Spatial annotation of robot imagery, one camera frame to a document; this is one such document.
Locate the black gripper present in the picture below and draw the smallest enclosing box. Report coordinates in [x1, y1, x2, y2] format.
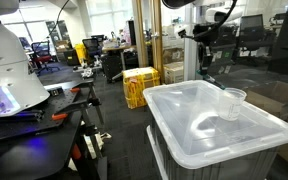
[193, 22, 219, 77]

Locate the clear plastic measuring cup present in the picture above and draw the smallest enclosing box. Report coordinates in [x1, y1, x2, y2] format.
[218, 87, 248, 122]

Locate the black high back chair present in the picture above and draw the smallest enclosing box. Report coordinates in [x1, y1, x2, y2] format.
[235, 13, 268, 66]

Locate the large clear plastic bin lid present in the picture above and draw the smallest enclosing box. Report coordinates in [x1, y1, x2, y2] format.
[142, 79, 288, 170]

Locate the yellow plastic crate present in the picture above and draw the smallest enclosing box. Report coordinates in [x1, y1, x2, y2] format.
[121, 66, 161, 110]

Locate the open brown cardboard box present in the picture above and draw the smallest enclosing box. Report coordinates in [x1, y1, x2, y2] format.
[243, 79, 288, 180]

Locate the cluttered wooden table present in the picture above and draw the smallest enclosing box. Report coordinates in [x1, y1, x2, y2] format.
[101, 42, 138, 81]

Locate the black cabinet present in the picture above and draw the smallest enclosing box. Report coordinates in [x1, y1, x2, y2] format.
[100, 54, 125, 84]

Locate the black office chair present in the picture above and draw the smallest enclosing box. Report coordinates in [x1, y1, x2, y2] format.
[81, 37, 104, 64]

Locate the grey plastic storage bin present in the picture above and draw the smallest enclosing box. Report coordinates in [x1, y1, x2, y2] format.
[145, 116, 280, 180]

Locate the white grey machine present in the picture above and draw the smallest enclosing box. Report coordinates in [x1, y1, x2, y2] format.
[72, 54, 104, 80]

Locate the yellow bin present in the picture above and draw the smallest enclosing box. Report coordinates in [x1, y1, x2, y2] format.
[74, 43, 88, 65]

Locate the black storage box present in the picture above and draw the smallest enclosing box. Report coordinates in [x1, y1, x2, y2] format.
[63, 48, 82, 67]

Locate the red office chair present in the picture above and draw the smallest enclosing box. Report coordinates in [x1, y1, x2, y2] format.
[29, 39, 61, 77]

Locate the black breadboard work table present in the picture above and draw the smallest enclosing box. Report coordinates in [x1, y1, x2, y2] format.
[0, 78, 109, 180]

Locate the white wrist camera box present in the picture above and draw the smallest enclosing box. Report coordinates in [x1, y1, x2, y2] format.
[204, 5, 244, 24]

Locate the wooden door frame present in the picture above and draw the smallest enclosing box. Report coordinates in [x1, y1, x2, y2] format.
[131, 0, 166, 84]

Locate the black clamp orange handle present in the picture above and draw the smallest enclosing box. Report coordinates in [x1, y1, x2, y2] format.
[63, 79, 97, 96]
[50, 96, 102, 123]

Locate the black hanging cable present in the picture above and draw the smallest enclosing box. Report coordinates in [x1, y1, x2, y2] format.
[46, 0, 71, 39]

